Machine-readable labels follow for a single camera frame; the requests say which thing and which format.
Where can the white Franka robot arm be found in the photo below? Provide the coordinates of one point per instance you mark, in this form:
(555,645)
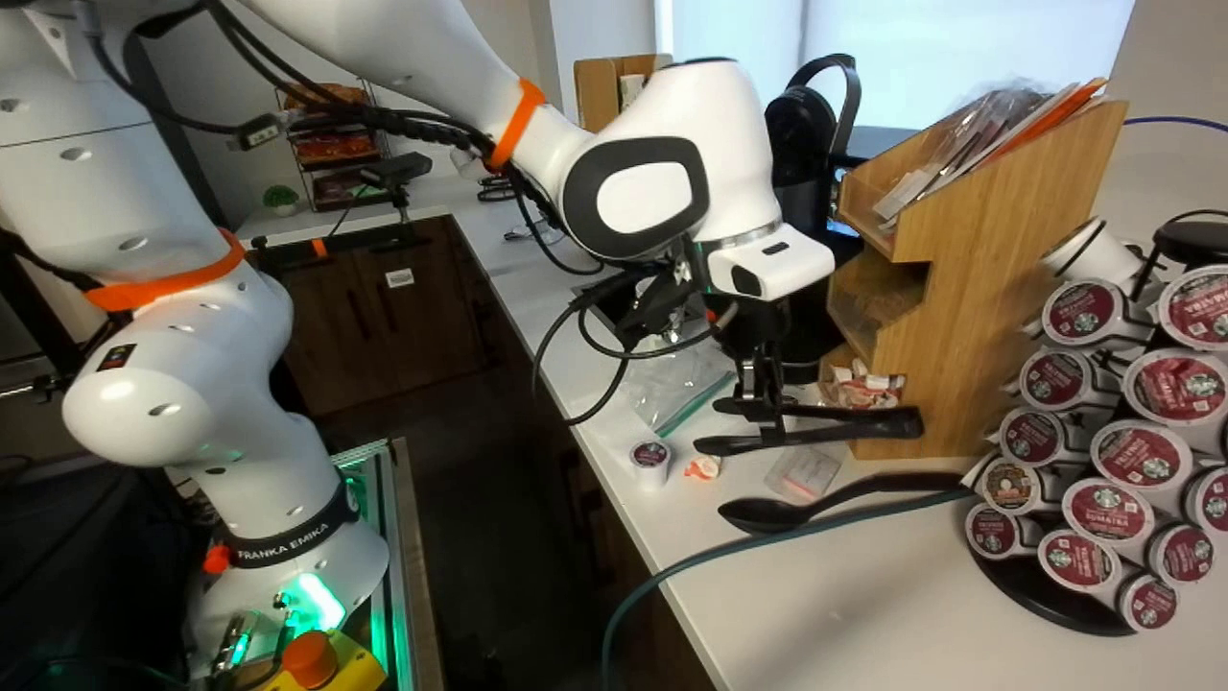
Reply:
(165,346)

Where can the packets in wooden stand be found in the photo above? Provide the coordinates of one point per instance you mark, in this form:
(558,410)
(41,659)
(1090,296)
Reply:
(985,135)

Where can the small black device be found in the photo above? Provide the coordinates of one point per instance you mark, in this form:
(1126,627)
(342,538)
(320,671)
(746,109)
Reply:
(402,175)

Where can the black plastic spoon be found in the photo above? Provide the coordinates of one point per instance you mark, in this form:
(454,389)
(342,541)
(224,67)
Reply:
(768,515)

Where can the white coffee pod side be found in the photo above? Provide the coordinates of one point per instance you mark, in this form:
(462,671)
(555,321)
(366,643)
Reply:
(1099,256)

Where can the maroon lid coffee pod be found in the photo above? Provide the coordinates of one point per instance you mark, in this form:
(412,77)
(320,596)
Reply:
(654,457)

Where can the black pod carousel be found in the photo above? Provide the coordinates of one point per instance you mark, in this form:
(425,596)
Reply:
(1062,600)

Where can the pile of creamer cups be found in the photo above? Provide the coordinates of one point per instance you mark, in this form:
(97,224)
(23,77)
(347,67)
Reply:
(862,384)

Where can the snack shelf rack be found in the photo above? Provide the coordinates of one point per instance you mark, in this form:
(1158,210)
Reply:
(337,149)

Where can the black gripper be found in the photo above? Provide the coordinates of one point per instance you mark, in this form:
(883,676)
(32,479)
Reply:
(754,321)

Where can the white sugar packet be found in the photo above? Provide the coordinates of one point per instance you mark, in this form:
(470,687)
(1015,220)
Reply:
(806,475)

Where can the tall wooden cup holder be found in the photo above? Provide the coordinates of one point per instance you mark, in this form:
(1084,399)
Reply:
(599,90)

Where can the dark wooden cabinet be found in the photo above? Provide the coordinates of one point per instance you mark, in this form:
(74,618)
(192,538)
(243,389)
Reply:
(385,321)

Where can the black tongs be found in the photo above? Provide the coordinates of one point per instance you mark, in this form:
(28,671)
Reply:
(832,424)

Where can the black coffee machine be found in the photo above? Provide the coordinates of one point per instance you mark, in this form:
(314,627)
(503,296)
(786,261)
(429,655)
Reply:
(819,140)

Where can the orange emergency stop button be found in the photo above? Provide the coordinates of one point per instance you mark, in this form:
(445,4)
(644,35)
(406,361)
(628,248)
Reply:
(314,660)

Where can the wooden condiment stand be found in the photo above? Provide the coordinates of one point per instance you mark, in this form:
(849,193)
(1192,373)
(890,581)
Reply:
(960,293)

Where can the clear zip bag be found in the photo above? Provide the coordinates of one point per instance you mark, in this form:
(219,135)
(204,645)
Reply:
(684,397)

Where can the creamer cup with orange tab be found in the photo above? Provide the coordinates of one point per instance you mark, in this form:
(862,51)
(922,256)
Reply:
(700,467)

